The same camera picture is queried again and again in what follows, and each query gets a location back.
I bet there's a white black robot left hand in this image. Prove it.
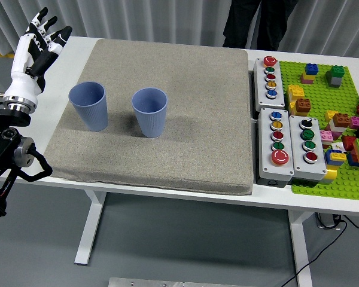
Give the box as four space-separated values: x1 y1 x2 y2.
3 7 74 106

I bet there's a blue ribbed cup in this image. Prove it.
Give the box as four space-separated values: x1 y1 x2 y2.
68 81 109 132
130 87 169 139

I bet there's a white pleated curtain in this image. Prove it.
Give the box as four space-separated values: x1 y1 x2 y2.
0 0 359 59

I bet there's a grey-brown fabric mat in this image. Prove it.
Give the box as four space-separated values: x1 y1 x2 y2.
44 38 255 197

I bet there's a white table leg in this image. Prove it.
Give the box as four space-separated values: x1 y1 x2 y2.
74 188 108 266
287 209 314 287

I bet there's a person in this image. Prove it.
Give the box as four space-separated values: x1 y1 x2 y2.
222 0 300 51

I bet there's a grey five-button control box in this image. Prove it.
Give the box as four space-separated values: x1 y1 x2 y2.
252 56 287 112

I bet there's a grey box large red button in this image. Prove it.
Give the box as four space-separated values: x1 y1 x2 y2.
257 107 296 187

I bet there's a brown building block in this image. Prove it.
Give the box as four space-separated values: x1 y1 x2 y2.
331 112 351 129
294 97 312 114

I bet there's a green studded baseplate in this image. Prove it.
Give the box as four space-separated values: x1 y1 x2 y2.
278 60 359 201

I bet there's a grey building block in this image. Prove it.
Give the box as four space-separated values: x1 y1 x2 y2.
325 71 342 88

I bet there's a white building block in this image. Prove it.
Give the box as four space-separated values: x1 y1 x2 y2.
330 121 348 134

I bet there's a red building block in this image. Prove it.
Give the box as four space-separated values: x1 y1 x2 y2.
342 135 359 152

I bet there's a grey power strip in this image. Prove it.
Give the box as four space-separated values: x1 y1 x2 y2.
315 212 343 231

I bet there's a grey box with selector switch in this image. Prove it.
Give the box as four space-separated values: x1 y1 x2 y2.
288 115 328 183

